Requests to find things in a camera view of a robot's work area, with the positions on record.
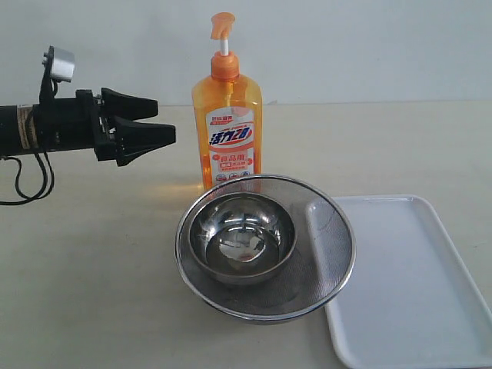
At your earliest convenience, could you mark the orange dish soap pump bottle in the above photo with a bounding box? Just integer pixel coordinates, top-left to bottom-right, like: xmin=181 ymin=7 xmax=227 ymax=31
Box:
xmin=191 ymin=12 xmax=263 ymax=190

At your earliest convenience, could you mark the metal mesh strainer basket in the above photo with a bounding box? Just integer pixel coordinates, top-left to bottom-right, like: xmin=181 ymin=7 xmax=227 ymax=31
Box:
xmin=175 ymin=175 xmax=356 ymax=324

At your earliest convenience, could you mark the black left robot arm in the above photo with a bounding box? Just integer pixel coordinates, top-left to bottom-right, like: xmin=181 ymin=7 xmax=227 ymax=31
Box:
xmin=1 ymin=88 xmax=176 ymax=167

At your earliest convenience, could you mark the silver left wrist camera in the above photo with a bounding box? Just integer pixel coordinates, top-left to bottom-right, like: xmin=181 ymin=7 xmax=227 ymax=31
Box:
xmin=42 ymin=45 xmax=75 ymax=83

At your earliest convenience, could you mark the white plastic tray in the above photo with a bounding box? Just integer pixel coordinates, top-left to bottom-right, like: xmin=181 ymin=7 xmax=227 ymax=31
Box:
xmin=325 ymin=194 xmax=491 ymax=368

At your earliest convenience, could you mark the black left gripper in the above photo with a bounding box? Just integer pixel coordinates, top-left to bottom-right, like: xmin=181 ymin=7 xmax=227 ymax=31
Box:
xmin=32 ymin=87 xmax=177 ymax=168

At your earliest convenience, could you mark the small stainless steel bowl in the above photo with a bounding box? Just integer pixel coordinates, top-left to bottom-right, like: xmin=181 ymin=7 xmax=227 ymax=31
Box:
xmin=187 ymin=191 xmax=297 ymax=286

